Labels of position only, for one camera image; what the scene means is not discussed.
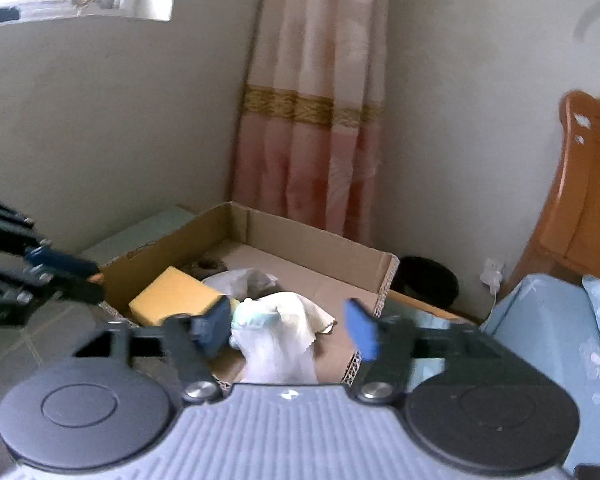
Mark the wooden bed headboard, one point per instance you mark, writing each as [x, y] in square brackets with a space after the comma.
[566, 240]

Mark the pink striped curtain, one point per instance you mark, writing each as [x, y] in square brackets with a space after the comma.
[311, 117]

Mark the grey checked blanket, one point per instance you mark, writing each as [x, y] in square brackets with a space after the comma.
[56, 326]

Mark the open cardboard box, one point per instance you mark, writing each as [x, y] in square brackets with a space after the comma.
[321, 266]

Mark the white wall charger plug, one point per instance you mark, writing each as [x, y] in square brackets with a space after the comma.
[492, 275]

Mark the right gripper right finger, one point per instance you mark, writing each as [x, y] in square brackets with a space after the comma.
[386, 346]

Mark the blue floral bed mattress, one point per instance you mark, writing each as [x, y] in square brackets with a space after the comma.
[550, 323]

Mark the light blue plush toy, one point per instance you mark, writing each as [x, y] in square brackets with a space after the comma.
[254, 316]

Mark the orange foam earplug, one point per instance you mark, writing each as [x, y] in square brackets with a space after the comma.
[97, 278]

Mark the grey sachet pouch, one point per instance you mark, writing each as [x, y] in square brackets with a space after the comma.
[246, 283]

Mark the cream microfibre cloth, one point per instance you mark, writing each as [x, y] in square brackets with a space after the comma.
[283, 354]

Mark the black round object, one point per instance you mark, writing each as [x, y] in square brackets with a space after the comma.
[426, 280]

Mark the yellow green sponge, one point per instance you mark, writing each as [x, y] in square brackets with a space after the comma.
[173, 292]

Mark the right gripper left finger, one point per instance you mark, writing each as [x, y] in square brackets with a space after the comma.
[190, 342]

